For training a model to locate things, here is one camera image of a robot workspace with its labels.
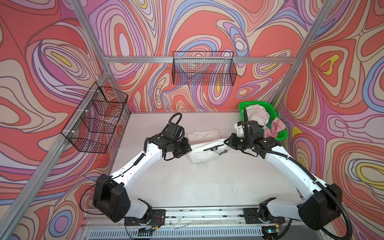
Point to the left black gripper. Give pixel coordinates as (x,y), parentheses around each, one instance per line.
(188,148)

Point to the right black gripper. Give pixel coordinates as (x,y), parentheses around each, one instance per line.
(232,142)

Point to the white t shirt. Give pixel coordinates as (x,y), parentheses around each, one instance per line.
(206,146)

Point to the green plastic laundry basket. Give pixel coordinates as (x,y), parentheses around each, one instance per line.
(270,109)

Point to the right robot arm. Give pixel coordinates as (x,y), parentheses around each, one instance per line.
(321,203)

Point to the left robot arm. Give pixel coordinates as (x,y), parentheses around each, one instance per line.
(111,192)

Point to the white cloth in basket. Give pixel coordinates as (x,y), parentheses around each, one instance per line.
(259,114)

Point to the pink cloth in basket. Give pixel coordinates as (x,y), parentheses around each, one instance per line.
(276,126)

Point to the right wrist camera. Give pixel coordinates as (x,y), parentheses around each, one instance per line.
(242,129)

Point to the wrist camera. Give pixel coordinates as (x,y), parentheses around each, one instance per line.
(174,132)
(242,129)

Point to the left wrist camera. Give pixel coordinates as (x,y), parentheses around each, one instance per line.
(174,132)

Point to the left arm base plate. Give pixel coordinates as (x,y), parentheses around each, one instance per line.
(154,218)

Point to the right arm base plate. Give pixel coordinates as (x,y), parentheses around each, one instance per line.
(261,216)

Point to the black wire basket back wall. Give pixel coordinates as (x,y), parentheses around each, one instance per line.
(203,68)

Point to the black wire basket wall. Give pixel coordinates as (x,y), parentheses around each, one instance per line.
(92,125)
(203,68)

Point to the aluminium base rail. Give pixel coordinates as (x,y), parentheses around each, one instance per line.
(196,223)

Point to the black wire basket left wall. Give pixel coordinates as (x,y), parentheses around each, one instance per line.
(92,125)

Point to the aluminium frame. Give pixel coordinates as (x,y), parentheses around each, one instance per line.
(53,52)

